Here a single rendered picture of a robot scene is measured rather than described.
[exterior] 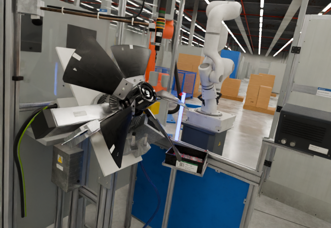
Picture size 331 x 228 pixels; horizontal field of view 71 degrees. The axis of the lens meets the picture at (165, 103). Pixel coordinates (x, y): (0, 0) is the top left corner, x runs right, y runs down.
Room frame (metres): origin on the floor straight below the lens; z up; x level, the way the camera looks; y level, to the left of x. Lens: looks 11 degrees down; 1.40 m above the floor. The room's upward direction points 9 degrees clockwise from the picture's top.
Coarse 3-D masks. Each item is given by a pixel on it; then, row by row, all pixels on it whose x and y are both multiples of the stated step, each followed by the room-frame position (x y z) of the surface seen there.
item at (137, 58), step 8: (112, 48) 1.28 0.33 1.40; (120, 48) 1.29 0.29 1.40; (128, 48) 1.30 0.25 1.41; (136, 48) 1.32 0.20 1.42; (144, 48) 1.34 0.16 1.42; (120, 56) 1.25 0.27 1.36; (128, 56) 1.26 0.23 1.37; (136, 56) 1.27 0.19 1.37; (144, 56) 1.29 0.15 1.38; (120, 64) 1.22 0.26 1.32; (128, 64) 1.22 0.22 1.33; (136, 64) 1.22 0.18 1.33; (144, 64) 1.24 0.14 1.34; (128, 72) 1.19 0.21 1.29; (136, 72) 1.19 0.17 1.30; (144, 72) 1.19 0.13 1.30
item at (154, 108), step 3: (156, 102) 1.61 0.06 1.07; (159, 102) 1.64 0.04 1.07; (153, 105) 1.58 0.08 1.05; (156, 105) 1.61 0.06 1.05; (159, 105) 1.64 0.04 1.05; (150, 108) 1.56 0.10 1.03; (153, 108) 1.58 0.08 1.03; (156, 108) 1.61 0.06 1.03; (153, 111) 1.59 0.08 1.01; (156, 111) 1.62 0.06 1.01; (153, 114) 1.59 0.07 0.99
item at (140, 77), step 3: (141, 75) 1.18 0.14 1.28; (129, 78) 1.17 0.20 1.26; (132, 78) 1.17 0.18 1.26; (135, 78) 1.17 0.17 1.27; (138, 78) 1.17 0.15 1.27; (141, 78) 1.17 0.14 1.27; (129, 81) 1.16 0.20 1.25; (132, 81) 1.16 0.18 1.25; (138, 81) 1.15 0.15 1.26; (135, 84) 1.14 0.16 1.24
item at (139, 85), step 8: (136, 88) 1.04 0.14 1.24; (144, 88) 1.08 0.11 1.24; (152, 88) 1.12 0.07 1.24; (128, 96) 1.06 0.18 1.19; (136, 96) 1.03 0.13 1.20; (144, 96) 1.05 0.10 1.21; (152, 96) 1.09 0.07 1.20; (120, 104) 1.07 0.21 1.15; (128, 104) 1.08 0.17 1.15; (136, 104) 1.05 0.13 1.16; (144, 104) 1.04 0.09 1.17; (136, 112) 1.10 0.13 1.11
